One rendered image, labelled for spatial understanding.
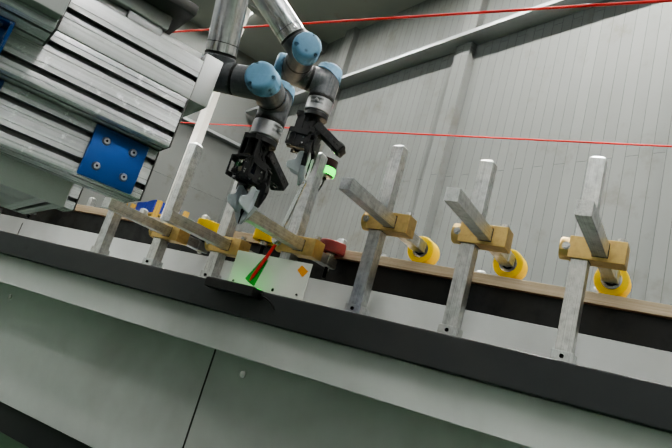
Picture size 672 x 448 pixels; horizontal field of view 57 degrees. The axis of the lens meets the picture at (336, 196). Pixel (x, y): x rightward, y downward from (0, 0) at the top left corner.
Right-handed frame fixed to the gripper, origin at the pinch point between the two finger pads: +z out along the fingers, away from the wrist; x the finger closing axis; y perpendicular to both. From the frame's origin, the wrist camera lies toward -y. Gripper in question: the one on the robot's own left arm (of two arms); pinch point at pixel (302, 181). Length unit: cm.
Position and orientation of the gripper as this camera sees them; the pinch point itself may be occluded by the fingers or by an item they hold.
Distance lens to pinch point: 167.6
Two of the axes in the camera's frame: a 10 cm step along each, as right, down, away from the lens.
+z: -2.8, 9.2, -2.6
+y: -9.5, -2.2, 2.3
